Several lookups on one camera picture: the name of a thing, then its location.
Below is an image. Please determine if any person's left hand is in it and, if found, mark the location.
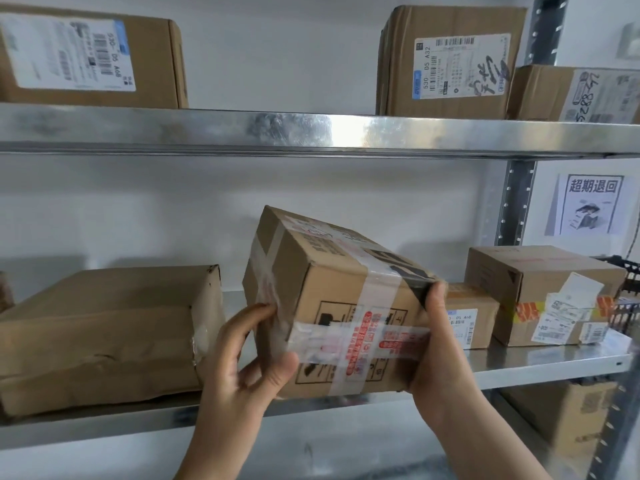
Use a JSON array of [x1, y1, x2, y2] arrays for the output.
[[197, 302, 301, 447]]

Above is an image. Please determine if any person's right hand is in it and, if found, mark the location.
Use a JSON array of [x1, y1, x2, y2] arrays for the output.
[[409, 280, 497, 439]]

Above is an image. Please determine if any small glossy-taped cardboard box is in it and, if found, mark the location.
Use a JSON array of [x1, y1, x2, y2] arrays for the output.
[[442, 283, 501, 351]]

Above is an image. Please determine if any box with red-yellow tape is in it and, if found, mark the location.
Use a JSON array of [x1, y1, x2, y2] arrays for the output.
[[465, 245, 628, 349]]

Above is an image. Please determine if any line-drawing printed cardboard box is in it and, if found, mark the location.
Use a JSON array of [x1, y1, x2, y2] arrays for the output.
[[499, 379, 621, 459]]

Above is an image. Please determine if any large cardboard box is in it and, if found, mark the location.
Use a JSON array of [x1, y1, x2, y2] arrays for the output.
[[0, 265, 227, 419]]

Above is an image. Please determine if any box with black logo tape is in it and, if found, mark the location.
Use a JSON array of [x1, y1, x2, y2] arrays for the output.
[[242, 205, 449, 400]]

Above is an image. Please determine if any black plastic crate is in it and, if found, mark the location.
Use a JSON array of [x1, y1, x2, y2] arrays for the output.
[[592, 254, 640, 341]]

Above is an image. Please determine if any metal shelving rack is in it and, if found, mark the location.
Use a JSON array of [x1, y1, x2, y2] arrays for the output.
[[0, 0, 640, 480]]

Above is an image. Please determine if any box 5288 label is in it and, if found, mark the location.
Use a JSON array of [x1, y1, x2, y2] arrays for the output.
[[505, 64, 640, 125]]

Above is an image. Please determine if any brown parcel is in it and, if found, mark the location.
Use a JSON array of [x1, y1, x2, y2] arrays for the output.
[[375, 5, 529, 121]]

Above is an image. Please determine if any slim box with blue-edged label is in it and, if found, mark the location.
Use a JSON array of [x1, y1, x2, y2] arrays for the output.
[[0, 4, 190, 110]]

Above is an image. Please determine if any white printed notice sheet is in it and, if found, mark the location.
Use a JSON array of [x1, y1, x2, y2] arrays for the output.
[[545, 173, 637, 237]]

